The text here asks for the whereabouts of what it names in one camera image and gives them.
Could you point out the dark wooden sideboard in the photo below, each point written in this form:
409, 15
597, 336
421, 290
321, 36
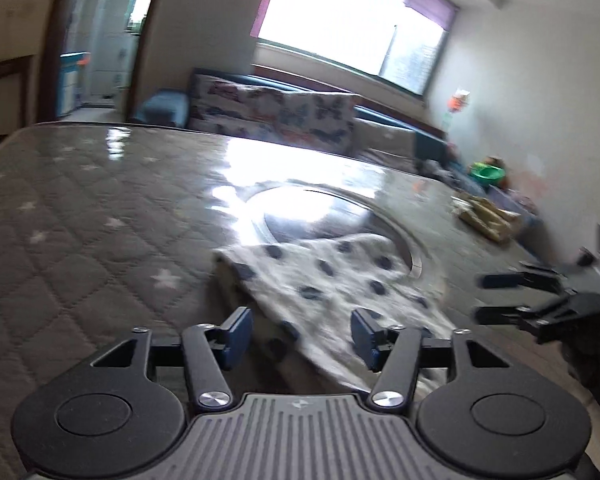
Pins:
5, 75

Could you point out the yellow snack packets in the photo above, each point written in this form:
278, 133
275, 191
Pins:
487, 215

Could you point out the teal sofa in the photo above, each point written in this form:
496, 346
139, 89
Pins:
430, 142

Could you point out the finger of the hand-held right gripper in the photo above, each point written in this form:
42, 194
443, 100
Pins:
517, 280
505, 315

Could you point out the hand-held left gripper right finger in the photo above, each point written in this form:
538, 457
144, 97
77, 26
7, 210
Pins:
367, 338

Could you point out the grey star quilted cover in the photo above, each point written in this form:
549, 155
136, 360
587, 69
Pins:
105, 220

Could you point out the purple roller blind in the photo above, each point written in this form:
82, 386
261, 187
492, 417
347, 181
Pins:
430, 7

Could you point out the white pillow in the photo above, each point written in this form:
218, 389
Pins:
385, 137

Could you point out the window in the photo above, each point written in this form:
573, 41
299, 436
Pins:
340, 15

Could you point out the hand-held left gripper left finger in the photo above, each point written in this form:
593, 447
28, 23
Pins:
238, 336

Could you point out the round glass turntable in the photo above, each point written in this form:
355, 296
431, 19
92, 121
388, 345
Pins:
330, 210

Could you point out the dark wooden door frame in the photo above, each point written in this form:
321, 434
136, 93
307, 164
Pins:
50, 50

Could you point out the green plastic bowl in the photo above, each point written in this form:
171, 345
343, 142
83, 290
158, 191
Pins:
486, 172

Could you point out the blue bathroom cabinet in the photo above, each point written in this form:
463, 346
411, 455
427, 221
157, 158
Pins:
73, 82

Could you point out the blue cushioned stool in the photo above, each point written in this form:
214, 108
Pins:
162, 107

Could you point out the butterfly print pillow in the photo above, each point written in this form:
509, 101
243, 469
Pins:
280, 112

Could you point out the toy pinwheel flower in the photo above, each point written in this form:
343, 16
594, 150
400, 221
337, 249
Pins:
457, 102

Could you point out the white polka dot pants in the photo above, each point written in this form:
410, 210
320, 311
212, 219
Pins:
330, 280

